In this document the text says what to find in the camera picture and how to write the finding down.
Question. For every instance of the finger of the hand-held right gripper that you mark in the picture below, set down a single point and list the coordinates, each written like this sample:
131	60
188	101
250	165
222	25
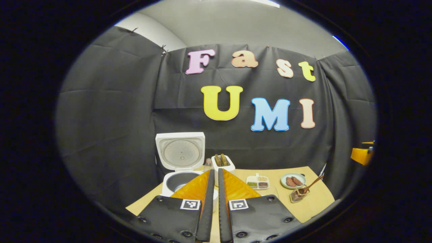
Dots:
361	156
368	143

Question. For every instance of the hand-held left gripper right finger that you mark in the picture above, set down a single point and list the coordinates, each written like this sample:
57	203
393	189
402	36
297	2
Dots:
223	209

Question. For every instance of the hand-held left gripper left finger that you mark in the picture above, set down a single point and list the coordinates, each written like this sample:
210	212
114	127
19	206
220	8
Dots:
207	209

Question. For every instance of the brown wooden spoon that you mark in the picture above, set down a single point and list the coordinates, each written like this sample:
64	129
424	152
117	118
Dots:
312	185

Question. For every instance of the white rice cooker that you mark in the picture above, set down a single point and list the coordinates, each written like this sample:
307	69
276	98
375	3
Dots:
180	152

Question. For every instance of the white toaster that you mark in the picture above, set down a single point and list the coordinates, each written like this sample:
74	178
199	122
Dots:
224	172

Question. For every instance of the white sheet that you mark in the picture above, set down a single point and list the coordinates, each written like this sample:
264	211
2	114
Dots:
324	170

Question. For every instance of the white divided grain dish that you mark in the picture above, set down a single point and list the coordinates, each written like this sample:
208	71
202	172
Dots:
258	182

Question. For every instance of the clear water bottle red label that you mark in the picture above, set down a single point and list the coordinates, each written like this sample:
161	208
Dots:
208	164

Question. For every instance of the brown toast slice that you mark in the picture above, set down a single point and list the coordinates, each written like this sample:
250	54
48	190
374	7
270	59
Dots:
218	160
223	159

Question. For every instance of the brown meat slice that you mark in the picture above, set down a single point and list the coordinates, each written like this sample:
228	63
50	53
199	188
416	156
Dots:
290	182
297	180

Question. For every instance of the pale green plate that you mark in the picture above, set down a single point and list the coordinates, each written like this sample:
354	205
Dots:
287	177

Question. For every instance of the black backdrop cloth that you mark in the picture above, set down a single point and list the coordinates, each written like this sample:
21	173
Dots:
111	118

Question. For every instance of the black binder clip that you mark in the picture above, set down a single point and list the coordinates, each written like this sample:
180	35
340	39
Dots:
133	30
163	50

